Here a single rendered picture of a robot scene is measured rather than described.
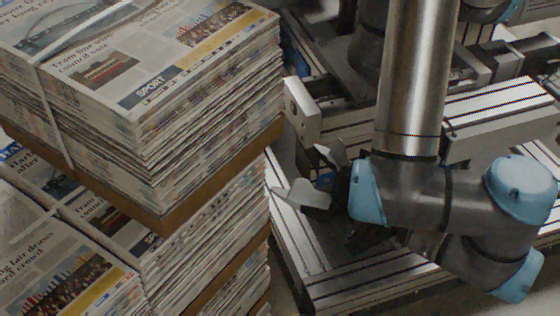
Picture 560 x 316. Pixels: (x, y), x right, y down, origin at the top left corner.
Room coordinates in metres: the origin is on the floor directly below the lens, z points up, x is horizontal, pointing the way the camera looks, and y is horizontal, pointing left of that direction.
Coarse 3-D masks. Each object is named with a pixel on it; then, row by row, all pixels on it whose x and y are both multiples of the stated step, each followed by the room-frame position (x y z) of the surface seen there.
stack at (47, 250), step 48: (0, 192) 0.56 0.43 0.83; (48, 192) 0.56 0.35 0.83; (240, 192) 0.59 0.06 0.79; (0, 240) 0.47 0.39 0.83; (48, 240) 0.47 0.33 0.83; (96, 240) 0.48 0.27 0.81; (144, 240) 0.46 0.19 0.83; (192, 240) 0.50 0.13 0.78; (240, 240) 0.58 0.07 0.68; (0, 288) 0.39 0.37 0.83; (48, 288) 0.39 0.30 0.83; (96, 288) 0.39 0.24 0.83; (144, 288) 0.42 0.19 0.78; (192, 288) 0.48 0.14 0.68; (240, 288) 0.57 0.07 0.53
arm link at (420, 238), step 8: (408, 232) 0.44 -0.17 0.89; (416, 232) 0.43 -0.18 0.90; (424, 232) 0.42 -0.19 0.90; (432, 232) 0.42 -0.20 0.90; (408, 240) 0.43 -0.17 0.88; (416, 240) 0.42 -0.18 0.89; (424, 240) 0.42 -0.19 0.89; (432, 240) 0.41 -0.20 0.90; (440, 240) 0.41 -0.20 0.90; (408, 248) 0.43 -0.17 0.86; (416, 248) 0.42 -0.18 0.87; (424, 248) 0.41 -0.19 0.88; (432, 248) 0.41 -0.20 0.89; (424, 256) 0.41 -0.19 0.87; (432, 256) 0.41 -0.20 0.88
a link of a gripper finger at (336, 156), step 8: (336, 144) 0.60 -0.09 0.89; (344, 144) 0.58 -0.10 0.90; (320, 152) 0.61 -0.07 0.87; (328, 152) 0.61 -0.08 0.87; (336, 152) 0.59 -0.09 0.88; (344, 152) 0.58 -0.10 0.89; (328, 160) 0.59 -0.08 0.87; (336, 160) 0.59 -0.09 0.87; (344, 160) 0.57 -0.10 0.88; (336, 168) 0.57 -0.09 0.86
